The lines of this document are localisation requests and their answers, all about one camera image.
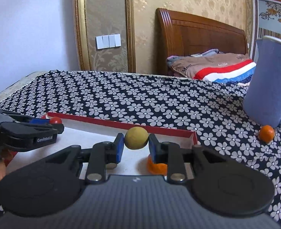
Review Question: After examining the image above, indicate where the gold wall moulding frame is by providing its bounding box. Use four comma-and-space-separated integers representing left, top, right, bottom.
73, 0, 136, 72

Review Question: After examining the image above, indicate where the brown wooden headboard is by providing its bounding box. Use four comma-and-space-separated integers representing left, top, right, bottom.
156, 8, 248, 77

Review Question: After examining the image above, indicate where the black white floral cloth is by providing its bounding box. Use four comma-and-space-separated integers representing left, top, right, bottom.
0, 70, 281, 227

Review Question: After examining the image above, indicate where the tan longan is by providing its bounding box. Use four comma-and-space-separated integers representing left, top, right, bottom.
124, 127, 149, 150

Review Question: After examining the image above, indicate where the blue plastic pitcher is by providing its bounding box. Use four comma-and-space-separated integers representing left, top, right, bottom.
243, 35, 281, 128

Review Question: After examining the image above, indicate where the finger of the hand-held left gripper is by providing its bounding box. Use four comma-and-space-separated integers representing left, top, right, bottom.
0, 122, 65, 152
0, 107, 51, 126

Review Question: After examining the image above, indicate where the white wall switch panel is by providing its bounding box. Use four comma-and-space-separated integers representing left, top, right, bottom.
96, 34, 121, 50

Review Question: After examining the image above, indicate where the wardrobe with floral glass doors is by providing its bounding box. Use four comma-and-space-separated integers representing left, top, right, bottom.
251, 0, 281, 61

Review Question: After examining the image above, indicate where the red shallow cardboard box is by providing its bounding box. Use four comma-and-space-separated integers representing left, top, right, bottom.
2, 112, 200, 180

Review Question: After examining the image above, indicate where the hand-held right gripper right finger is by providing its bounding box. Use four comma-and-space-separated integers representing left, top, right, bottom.
148, 135, 229, 185

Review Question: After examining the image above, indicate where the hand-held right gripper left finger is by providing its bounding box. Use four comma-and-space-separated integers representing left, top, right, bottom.
44, 134, 125, 185

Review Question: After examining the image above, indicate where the folded striped brown blanket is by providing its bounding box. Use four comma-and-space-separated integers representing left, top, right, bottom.
166, 49, 257, 86

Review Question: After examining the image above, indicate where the small orange kumquat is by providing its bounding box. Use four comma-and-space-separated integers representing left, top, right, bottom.
258, 125, 275, 144

